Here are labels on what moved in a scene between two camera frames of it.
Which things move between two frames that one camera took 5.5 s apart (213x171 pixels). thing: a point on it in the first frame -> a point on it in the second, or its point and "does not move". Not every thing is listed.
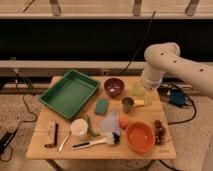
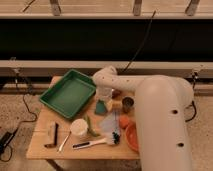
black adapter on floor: (5, 140) does not move
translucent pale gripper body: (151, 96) -> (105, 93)
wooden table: (121, 119) does not move
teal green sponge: (101, 106) does not move
